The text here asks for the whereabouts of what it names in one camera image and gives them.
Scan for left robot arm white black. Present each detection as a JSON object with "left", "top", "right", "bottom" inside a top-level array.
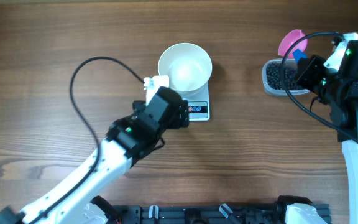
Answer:
[{"left": 0, "top": 87, "right": 189, "bottom": 223}]

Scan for white digital kitchen scale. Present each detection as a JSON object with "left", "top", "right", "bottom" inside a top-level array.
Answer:
[{"left": 176, "top": 83, "right": 210, "bottom": 122}]

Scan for clear plastic container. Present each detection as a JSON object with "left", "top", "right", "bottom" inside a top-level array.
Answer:
[{"left": 262, "top": 59, "right": 310, "bottom": 96}]

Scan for white bowl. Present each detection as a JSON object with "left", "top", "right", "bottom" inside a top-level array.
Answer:
[{"left": 157, "top": 43, "right": 213, "bottom": 96}]

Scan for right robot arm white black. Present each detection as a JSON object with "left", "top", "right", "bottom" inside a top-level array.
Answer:
[{"left": 288, "top": 40, "right": 358, "bottom": 223}]

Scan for black beans in container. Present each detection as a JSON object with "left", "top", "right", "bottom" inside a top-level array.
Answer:
[{"left": 266, "top": 62, "right": 302, "bottom": 90}]

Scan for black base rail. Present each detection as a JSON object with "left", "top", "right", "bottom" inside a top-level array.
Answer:
[{"left": 113, "top": 204, "right": 285, "bottom": 224}]

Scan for pink scoop with blue handle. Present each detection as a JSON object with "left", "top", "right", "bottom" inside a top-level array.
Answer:
[{"left": 278, "top": 29, "right": 309, "bottom": 65}]

